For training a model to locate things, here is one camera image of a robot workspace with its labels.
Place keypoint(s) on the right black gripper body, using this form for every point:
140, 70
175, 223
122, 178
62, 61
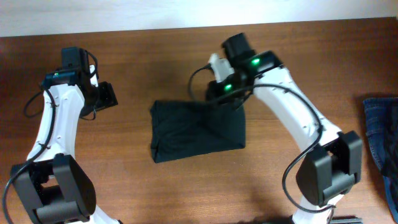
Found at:
231, 81

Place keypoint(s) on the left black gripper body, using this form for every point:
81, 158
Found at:
104, 97

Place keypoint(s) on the black nike t-shirt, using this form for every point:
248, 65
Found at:
182, 129

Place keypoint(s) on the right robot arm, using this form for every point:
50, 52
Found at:
330, 160

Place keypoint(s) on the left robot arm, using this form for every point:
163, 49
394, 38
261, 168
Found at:
51, 185

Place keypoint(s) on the blue denim jeans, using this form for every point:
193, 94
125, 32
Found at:
381, 132

